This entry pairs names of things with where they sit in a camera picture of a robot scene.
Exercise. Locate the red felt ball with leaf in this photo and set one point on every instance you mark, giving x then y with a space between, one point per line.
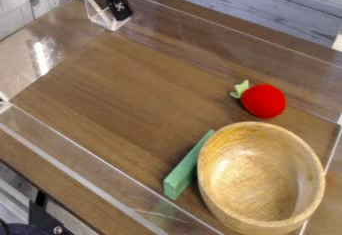
263 100

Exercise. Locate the green rectangular block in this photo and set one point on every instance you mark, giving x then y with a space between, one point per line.
182 175

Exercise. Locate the wooden bowl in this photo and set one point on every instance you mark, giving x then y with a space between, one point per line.
261 178

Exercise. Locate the clear acrylic corner bracket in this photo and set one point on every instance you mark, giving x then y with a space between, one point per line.
101 15

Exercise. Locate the clear acrylic left wall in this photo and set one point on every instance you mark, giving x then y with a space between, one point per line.
42 45

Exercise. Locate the clear acrylic wall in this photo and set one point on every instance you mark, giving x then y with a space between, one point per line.
42 45
235 54
111 201

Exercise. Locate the clear acrylic back wall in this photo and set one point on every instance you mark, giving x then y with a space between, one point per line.
235 54

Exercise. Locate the clear acrylic front wall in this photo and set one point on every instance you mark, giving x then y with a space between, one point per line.
111 201

